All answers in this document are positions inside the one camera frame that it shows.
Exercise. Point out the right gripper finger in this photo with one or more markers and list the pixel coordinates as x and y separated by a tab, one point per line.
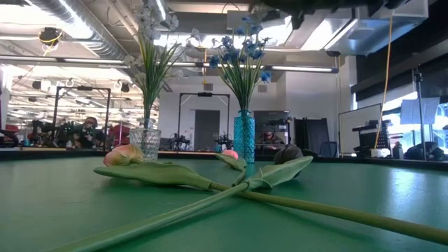
280	3

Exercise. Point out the teal textured glass vase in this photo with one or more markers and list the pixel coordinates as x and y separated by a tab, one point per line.
244	140

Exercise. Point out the white artificial flower spray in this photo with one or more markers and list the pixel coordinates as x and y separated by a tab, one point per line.
146	87
157	75

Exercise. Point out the pink artificial tulip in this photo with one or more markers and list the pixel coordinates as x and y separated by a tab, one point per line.
157	174
230	154

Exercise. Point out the dark artificial tulip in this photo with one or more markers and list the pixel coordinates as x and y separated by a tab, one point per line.
280	171

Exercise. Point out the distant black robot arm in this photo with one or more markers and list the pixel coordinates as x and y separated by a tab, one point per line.
173	143
224	141

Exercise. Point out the clear textured glass vase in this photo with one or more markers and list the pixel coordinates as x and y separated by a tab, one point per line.
145	143

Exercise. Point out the long ceiling light bar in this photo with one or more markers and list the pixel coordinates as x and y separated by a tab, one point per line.
301	69

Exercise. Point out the black workstation with monitor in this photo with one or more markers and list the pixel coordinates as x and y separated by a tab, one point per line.
271	117

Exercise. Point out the whiteboard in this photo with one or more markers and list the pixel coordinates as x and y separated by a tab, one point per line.
357	129

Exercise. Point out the white diffuser sheet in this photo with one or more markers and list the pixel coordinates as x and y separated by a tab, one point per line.
420	110

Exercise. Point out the black standing panel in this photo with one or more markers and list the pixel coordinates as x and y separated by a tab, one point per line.
311	133

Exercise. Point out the black equipment cart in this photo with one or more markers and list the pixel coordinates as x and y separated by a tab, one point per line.
367	134

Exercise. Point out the person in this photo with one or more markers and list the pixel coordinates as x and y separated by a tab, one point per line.
90	123
269	137

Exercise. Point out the office chair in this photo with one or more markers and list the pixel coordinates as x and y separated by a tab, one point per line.
328	148

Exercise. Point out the grey door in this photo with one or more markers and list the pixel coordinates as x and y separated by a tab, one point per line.
206	129

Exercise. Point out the white power box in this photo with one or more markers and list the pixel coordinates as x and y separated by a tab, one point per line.
379	153

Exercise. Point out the black light stand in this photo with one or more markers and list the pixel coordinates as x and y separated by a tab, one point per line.
421	140

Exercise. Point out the green table mat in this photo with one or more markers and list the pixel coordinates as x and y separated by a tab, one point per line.
70	217

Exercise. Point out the grey wall vent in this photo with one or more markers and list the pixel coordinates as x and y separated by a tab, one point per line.
262	88
208	87

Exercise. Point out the black gantry frame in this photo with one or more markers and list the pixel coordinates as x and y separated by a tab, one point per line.
204	94
55	112

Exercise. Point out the silver ribbed ventilation duct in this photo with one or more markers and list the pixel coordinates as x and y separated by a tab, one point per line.
91	38

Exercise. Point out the black ceiling camera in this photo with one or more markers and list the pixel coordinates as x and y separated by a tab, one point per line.
50	35

